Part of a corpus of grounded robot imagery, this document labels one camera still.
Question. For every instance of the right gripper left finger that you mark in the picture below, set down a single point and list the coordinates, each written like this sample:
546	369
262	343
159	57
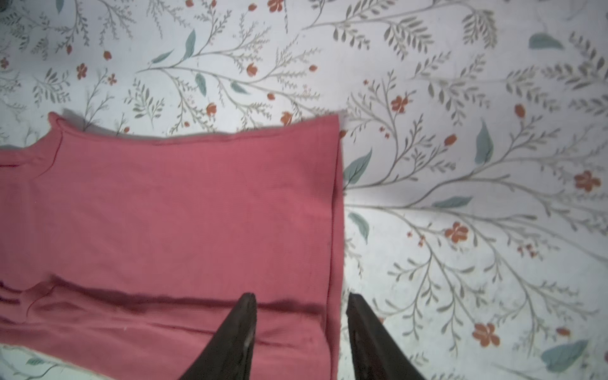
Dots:
229	353

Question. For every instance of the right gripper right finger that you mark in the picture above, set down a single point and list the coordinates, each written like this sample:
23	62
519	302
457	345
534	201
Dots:
375	354

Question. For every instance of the pink tank top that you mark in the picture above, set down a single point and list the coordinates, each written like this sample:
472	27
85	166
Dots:
124	255

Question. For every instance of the floral table mat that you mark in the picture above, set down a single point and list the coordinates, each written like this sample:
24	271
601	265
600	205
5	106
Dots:
478	226

